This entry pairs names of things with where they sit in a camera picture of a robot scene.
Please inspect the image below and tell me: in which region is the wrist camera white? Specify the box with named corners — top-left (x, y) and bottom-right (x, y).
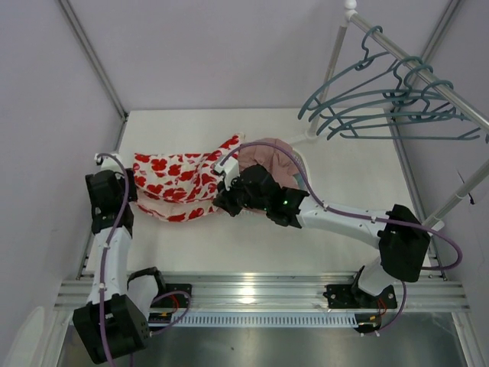
top-left (213, 156), bottom-right (240, 190)
top-left (95, 152), bottom-right (124, 173)

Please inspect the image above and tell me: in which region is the aluminium frame post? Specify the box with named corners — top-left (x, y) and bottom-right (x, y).
top-left (387, 118), bottom-right (426, 222)
top-left (55, 0), bottom-right (128, 122)

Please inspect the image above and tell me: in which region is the pink crumpled garment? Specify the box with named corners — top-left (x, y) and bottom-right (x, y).
top-left (238, 145), bottom-right (299, 189)

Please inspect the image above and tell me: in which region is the teal hanger far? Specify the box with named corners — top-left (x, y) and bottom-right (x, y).
top-left (297, 25), bottom-right (398, 119)

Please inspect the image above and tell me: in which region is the left aluminium frame post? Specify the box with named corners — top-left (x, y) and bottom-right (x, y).
top-left (55, 0), bottom-right (128, 122)

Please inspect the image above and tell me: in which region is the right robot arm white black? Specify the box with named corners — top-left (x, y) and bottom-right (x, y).
top-left (213, 162), bottom-right (430, 309)

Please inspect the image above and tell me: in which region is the right aluminium frame post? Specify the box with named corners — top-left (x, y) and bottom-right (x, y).
top-left (387, 118), bottom-right (426, 222)

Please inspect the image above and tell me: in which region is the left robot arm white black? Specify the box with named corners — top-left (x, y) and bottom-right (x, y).
top-left (73, 168), bottom-right (166, 365)

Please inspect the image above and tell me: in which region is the white slotted cable duct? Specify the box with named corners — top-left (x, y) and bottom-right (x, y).
top-left (176, 311), bottom-right (358, 328)

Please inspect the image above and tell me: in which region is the white laundry basket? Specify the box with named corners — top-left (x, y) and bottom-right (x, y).
top-left (213, 148), bottom-right (311, 219)

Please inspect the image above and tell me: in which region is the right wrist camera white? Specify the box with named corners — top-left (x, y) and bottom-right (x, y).
top-left (213, 156), bottom-right (240, 190)

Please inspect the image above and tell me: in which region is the teal hanger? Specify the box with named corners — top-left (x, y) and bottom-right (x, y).
top-left (313, 71), bottom-right (468, 140)
top-left (298, 52), bottom-right (432, 128)
top-left (297, 25), bottom-right (398, 119)
top-left (346, 111), bottom-right (488, 142)

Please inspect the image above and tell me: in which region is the metal clothes rack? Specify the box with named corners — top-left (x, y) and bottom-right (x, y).
top-left (305, 0), bottom-right (489, 234)

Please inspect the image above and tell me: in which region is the teal hanger nearest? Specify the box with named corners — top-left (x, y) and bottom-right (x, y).
top-left (346, 111), bottom-right (488, 142)

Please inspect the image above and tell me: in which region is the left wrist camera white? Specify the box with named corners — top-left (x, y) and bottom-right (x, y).
top-left (95, 152), bottom-right (124, 173)

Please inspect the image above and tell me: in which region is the red poppy print skirt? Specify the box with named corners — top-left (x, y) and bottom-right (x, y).
top-left (133, 133), bottom-right (245, 222)

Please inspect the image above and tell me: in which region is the aluminium mounting rail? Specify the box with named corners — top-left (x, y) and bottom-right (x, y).
top-left (53, 271), bottom-right (471, 313)

